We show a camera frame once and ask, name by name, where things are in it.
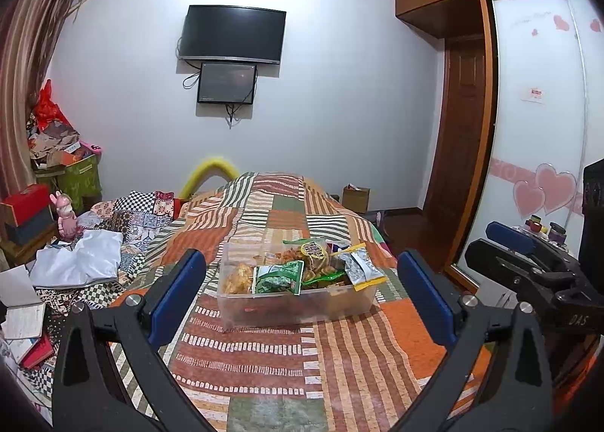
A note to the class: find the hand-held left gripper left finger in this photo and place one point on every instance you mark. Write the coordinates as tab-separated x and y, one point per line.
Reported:
177	295

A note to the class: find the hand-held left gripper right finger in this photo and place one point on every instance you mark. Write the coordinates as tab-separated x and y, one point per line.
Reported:
424	290

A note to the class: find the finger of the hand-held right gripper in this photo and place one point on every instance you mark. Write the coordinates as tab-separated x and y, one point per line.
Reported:
512	233
490	257

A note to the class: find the puffed rice bar packet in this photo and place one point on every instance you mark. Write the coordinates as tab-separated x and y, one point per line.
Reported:
238	278

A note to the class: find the yellow snack packet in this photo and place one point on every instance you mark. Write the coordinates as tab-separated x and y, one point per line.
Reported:
361	267

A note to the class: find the dark green snack packet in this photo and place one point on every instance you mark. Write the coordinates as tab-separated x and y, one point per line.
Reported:
278	278

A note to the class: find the clear plastic container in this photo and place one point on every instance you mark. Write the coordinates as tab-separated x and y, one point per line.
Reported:
283	311

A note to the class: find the clear packet of orange snacks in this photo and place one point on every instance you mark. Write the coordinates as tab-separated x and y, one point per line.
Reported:
314	257

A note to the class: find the checkered patchwork quilt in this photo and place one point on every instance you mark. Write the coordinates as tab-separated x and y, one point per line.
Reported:
141	219

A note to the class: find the white cloth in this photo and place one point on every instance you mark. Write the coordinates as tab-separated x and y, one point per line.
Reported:
80	259

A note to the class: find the white sliding wardrobe door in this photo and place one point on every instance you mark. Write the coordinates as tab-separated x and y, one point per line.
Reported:
533	130

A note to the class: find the brown wooden door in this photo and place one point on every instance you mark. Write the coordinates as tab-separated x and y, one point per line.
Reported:
465	130

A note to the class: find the cardboard box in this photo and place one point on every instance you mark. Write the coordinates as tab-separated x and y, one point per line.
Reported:
356	198

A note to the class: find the yellow foam tube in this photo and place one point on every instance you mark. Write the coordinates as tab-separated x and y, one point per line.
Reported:
207	172

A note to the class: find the pink rabbit toy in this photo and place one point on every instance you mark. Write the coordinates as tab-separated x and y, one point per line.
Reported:
66	217

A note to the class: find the striped patchwork bedspread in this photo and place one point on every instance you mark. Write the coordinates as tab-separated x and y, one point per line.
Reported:
292	366

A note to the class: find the green storage box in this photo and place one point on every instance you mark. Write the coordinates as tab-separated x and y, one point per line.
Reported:
82	179

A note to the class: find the red book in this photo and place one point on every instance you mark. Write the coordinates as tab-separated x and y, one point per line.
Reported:
37	351

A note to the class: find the white notebooks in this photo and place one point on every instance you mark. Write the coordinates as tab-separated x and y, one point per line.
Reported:
23	318

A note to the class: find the dark grey box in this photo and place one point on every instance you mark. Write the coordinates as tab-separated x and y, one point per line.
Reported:
30	231

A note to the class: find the red box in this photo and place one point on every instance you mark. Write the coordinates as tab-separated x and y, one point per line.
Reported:
26	206

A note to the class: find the pile of papers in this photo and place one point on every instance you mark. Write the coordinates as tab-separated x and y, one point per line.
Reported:
52	141

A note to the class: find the red plastic bag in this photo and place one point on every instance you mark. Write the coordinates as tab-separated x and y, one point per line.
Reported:
47	108

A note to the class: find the striped brown curtain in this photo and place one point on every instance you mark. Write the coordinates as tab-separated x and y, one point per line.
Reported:
28	59

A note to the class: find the small black wall monitor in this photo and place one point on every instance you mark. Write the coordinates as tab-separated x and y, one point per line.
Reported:
226	81

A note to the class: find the black wall television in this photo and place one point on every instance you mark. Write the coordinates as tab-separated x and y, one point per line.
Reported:
233	33

